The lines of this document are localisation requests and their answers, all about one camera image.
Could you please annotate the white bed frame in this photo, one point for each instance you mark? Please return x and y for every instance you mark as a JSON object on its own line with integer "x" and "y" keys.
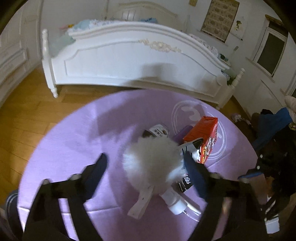
{"x": 123, "y": 51}

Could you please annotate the white plush cat toy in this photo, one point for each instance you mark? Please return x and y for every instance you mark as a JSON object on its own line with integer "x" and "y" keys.
{"x": 152, "y": 166}

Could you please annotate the red snack box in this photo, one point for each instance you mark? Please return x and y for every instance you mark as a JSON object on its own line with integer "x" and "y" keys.
{"x": 206, "y": 128}

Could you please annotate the patterned wall hanging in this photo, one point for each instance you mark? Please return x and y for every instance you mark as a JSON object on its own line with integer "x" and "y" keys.
{"x": 220, "y": 18}

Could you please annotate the window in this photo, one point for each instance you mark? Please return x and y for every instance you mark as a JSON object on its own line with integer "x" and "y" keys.
{"x": 270, "y": 51}

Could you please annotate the white wardrobe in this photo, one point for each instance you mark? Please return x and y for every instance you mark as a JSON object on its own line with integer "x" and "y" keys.
{"x": 20, "y": 46}

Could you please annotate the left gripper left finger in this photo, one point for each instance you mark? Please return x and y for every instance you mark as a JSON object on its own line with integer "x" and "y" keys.
{"x": 82, "y": 188}

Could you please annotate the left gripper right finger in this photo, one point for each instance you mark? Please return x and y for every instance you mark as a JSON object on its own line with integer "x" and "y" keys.
{"x": 208, "y": 187}

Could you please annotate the green blanket on bed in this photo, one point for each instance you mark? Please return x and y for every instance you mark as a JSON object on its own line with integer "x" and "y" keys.
{"x": 60, "y": 43}

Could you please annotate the purple tablecloth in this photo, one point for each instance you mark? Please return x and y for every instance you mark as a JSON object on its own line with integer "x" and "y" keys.
{"x": 108, "y": 125}

